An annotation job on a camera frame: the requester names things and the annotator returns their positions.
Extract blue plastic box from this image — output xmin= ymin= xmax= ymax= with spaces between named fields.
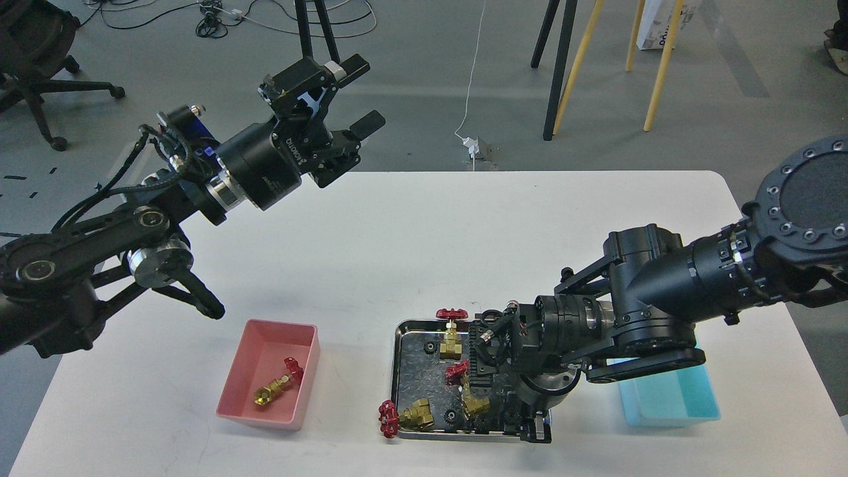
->
xmin=617 ymin=365 xmax=721 ymax=428

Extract black office chair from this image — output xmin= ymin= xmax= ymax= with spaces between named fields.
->
xmin=1 ymin=1 xmax=125 ymax=151

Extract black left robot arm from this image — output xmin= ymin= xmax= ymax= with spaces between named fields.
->
xmin=1 ymin=54 xmax=385 ymax=358

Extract white cable with plug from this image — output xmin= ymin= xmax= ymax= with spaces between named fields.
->
xmin=454 ymin=0 xmax=488 ymax=160

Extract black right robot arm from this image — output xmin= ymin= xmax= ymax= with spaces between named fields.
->
xmin=467 ymin=134 xmax=847 ymax=443

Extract black floor cables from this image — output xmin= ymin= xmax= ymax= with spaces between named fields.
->
xmin=79 ymin=0 xmax=378 ymax=39

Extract brass valve red handle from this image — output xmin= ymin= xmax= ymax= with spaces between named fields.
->
xmin=253 ymin=356 xmax=305 ymax=405
xmin=445 ymin=360 xmax=490 ymax=419
xmin=435 ymin=308 xmax=468 ymax=360
xmin=378 ymin=398 xmax=435 ymax=439

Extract white cardboard box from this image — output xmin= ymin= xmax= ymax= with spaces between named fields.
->
xmin=636 ymin=1 xmax=702 ymax=50

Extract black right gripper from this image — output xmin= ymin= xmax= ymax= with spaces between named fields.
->
xmin=468 ymin=302 xmax=582 ymax=444

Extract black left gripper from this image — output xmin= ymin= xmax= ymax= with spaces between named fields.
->
xmin=214 ymin=54 xmax=386 ymax=211

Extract yellow wooden leg left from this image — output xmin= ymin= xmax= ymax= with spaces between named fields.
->
xmin=553 ymin=0 xmax=605 ymax=136

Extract steel tray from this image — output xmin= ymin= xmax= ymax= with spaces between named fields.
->
xmin=390 ymin=318 xmax=520 ymax=442

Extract brass valve top red handle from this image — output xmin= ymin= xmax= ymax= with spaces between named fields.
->
xmin=435 ymin=308 xmax=468 ymax=360

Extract black stand legs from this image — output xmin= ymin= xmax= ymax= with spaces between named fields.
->
xmin=530 ymin=1 xmax=578 ymax=141

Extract black tripod legs left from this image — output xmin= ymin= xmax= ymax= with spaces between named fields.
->
xmin=294 ymin=0 xmax=342 ymax=65

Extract yellow wooden leg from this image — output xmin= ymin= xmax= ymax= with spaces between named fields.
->
xmin=553 ymin=0 xmax=605 ymax=136
xmin=625 ymin=1 xmax=684 ymax=132

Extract pink plastic box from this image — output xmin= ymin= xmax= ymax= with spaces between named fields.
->
xmin=216 ymin=319 xmax=321 ymax=431

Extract yellow wooden leg right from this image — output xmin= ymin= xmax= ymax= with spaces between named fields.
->
xmin=625 ymin=1 xmax=684 ymax=132

